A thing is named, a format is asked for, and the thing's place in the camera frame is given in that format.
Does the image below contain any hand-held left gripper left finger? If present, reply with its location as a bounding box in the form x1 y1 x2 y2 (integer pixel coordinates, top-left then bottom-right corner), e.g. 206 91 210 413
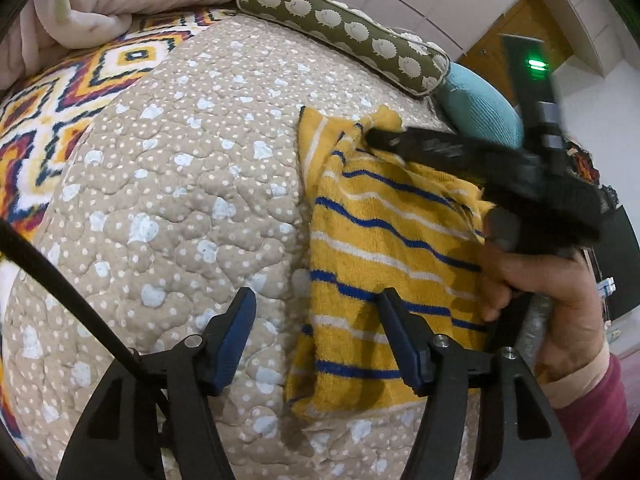
56 287 258 480

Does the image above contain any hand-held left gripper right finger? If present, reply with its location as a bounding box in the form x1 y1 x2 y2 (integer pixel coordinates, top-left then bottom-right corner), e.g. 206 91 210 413
376 287 581 480

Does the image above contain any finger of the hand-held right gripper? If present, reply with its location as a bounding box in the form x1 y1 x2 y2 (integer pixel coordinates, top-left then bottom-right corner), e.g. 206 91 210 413
366 126 525 184

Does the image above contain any yellow striped sweater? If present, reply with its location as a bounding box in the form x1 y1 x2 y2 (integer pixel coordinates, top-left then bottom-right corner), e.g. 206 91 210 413
285 105 501 423

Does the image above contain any person's right forearm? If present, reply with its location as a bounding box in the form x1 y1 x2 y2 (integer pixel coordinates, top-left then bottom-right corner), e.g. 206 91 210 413
539 351 632 480

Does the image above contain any person's right hand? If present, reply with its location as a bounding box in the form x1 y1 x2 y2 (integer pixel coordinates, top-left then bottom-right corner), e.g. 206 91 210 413
477 246 612 387

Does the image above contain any teal cushion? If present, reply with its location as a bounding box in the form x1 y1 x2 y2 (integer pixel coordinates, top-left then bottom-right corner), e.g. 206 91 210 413
435 62 525 148

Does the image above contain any black panel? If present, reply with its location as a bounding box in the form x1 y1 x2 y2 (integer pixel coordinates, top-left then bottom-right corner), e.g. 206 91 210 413
582 204 640 322

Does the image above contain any wooden door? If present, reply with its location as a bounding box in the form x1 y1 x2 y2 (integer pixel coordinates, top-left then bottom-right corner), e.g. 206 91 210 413
457 0 576 106

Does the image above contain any olive pillow with white print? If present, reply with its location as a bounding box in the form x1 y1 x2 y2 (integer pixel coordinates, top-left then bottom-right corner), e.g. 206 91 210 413
236 0 451 97

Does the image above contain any beige dotted quilt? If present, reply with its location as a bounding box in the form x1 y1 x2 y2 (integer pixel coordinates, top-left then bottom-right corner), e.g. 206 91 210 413
0 15 481 480

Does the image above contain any geometric patterned blanket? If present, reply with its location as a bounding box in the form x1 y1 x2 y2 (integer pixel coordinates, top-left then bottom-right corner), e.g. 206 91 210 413
0 6 238 461

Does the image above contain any pink floral fleece blanket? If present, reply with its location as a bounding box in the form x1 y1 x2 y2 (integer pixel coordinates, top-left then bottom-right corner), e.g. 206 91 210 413
0 0 273 91

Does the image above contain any black cable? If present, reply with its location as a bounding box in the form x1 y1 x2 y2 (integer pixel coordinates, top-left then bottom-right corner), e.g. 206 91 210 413
0 219 146 376

